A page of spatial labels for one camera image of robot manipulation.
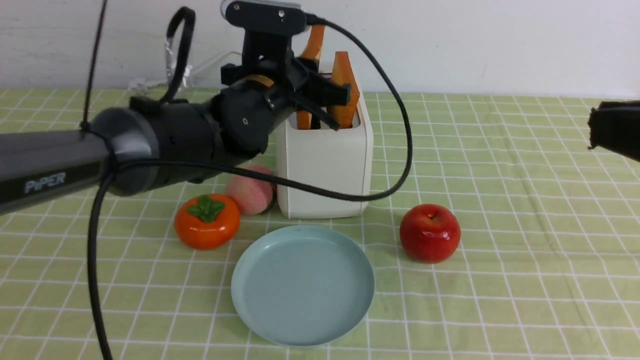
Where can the pink peach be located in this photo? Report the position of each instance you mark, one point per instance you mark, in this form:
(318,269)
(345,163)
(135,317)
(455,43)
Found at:
(251,195)

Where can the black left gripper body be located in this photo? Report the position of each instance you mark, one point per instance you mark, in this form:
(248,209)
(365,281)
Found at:
(268,72)

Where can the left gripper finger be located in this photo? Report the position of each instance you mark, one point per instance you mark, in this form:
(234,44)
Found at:
(324,92)
(304,104)

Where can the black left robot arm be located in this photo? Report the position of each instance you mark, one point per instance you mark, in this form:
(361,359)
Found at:
(152,145)

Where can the black wrist camera on left gripper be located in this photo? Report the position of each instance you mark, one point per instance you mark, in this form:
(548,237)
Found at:
(265,16)

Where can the white two-slot toaster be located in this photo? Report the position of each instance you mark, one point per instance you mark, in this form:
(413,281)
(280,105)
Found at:
(339,161)

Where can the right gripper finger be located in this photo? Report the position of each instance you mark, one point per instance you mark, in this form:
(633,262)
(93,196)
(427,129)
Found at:
(615,126)

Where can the red apple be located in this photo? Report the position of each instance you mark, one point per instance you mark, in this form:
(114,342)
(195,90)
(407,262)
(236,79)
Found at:
(429,233)

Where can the light blue round plate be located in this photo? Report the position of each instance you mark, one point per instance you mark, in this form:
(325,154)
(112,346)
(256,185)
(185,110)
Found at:
(303,285)

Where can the toast slice slot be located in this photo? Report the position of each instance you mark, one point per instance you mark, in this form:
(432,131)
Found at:
(311,55)
(343,75)

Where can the orange persimmon with green leaf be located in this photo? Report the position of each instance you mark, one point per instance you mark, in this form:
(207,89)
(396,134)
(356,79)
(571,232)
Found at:
(207,222)

